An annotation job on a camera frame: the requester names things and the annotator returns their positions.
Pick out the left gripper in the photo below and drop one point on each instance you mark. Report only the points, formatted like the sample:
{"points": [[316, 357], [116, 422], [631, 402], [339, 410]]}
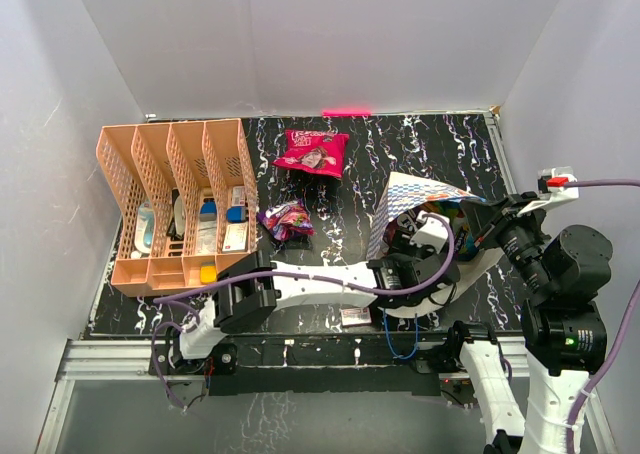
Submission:
{"points": [[402, 243]]}

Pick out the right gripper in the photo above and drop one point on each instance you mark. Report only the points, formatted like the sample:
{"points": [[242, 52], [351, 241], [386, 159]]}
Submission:
{"points": [[482, 216]]}

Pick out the checkered paper bag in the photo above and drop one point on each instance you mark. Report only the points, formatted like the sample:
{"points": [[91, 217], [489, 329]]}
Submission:
{"points": [[401, 315]]}

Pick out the purple candy bag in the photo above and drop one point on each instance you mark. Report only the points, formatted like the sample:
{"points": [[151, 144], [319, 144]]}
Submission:
{"points": [[287, 221]]}

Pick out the pink popcorn snack bag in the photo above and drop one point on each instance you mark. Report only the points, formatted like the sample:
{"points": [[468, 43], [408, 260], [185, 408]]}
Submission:
{"points": [[314, 152]]}

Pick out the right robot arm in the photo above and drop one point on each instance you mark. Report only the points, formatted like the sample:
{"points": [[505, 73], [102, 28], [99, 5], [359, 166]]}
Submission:
{"points": [[565, 337]]}

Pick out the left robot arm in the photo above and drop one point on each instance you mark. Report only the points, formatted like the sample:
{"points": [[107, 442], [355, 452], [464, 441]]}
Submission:
{"points": [[246, 294]]}

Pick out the colourful skittles bag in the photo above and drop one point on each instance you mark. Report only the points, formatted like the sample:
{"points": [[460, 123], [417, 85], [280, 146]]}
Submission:
{"points": [[464, 248]]}

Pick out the small white red box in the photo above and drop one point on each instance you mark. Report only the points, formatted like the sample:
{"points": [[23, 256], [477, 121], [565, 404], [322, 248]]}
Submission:
{"points": [[353, 317]]}

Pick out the pink tape strip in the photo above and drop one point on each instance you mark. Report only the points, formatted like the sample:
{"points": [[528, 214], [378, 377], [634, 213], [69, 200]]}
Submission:
{"points": [[346, 112]]}

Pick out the white red box in organizer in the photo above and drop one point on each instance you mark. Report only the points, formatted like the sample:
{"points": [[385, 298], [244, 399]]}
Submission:
{"points": [[236, 238]]}

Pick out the blue item in organizer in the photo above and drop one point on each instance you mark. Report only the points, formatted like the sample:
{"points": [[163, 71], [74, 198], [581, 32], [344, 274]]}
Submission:
{"points": [[237, 214]]}

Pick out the yellow item in organizer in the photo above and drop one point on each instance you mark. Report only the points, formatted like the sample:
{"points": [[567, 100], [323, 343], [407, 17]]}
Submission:
{"points": [[208, 273]]}

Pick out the orange plastic file organizer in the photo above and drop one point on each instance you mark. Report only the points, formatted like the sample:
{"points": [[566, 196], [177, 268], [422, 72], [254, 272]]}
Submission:
{"points": [[191, 172]]}

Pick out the white blue tube in organizer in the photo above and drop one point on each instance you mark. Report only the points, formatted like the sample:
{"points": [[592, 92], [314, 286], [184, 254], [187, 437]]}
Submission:
{"points": [[144, 229]]}

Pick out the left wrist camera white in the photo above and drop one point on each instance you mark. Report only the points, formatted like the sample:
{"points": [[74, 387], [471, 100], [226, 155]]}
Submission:
{"points": [[432, 232]]}

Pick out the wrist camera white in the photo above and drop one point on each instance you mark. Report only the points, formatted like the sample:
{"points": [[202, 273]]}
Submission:
{"points": [[432, 232], [553, 190]]}

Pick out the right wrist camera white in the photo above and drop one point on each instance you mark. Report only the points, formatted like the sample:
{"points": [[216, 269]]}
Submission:
{"points": [[553, 190]]}

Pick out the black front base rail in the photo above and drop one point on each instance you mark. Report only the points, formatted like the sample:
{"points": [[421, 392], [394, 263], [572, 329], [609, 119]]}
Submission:
{"points": [[340, 363]]}

